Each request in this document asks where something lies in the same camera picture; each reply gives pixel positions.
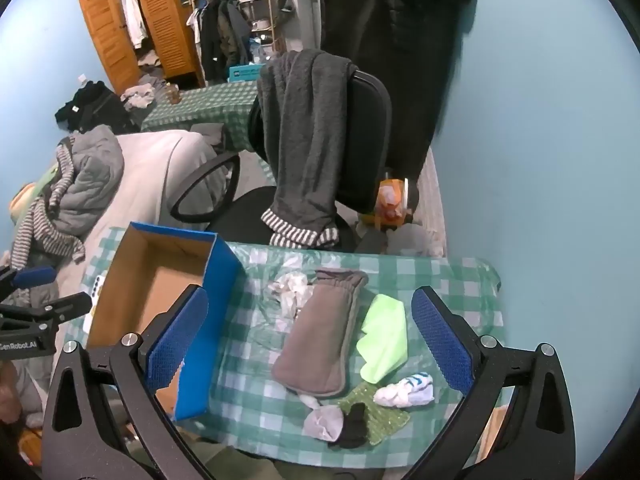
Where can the black hanging coat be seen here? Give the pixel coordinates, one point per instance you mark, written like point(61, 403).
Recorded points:
point(400, 60)

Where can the blue plastic crate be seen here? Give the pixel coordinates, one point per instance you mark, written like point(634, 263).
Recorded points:
point(245, 72)

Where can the white plastic bag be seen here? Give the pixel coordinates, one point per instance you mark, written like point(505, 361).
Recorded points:
point(292, 290)

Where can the light green checked tablecloth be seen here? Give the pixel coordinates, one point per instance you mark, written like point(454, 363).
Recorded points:
point(450, 280)

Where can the grey puffer jacket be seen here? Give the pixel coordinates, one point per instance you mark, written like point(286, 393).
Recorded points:
point(92, 175)

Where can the pale blanket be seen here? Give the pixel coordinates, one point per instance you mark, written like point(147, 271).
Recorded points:
point(160, 170)

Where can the orange plastic bag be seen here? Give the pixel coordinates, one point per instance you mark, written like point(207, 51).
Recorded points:
point(391, 202)

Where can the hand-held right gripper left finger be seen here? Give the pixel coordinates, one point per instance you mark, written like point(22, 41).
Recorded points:
point(175, 340)

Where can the yellow green pillow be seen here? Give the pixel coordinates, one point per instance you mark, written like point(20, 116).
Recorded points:
point(25, 195)

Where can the white hanging shirt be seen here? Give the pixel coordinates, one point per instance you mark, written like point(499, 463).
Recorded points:
point(134, 15)

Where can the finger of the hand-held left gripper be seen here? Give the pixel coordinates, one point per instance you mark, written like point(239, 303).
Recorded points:
point(55, 307)
point(35, 277)

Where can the dark grey draped towel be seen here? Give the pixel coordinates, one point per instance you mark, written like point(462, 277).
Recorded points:
point(300, 135)

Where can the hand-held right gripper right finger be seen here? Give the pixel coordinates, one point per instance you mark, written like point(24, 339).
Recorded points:
point(442, 340)

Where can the grey and white clothes pile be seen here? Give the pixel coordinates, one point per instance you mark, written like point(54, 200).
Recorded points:
point(140, 94)

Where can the blue cardboard box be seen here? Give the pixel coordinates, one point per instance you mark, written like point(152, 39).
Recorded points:
point(220, 285)

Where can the dark grey folded cloth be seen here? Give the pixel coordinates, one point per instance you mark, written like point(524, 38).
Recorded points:
point(212, 135)

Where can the black sock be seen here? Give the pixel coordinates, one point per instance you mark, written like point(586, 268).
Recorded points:
point(356, 427)

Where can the dark hanging jackets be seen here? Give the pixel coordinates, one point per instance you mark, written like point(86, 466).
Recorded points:
point(220, 40)

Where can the light green cloth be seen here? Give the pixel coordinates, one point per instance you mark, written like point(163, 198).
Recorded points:
point(382, 340)

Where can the glass jar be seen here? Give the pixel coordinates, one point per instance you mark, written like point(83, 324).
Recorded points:
point(172, 94)

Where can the white sock with blue stripes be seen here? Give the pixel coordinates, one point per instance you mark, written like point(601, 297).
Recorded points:
point(400, 395)

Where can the beige textured cloth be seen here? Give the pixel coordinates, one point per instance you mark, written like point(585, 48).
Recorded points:
point(432, 200)

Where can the grey striped scarf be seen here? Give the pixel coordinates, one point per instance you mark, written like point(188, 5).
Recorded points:
point(30, 230)

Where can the dark green checked tablecloth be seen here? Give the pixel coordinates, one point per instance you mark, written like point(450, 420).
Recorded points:
point(210, 102)

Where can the black office chair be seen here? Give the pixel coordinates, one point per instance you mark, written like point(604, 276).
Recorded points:
point(370, 135)

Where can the green knitted cloth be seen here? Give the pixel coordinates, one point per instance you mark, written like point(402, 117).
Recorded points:
point(387, 417)

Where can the black bag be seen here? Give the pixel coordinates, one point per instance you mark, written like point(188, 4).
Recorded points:
point(95, 107)

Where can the wooden wardrobe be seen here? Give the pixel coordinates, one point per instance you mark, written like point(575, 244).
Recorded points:
point(160, 20)

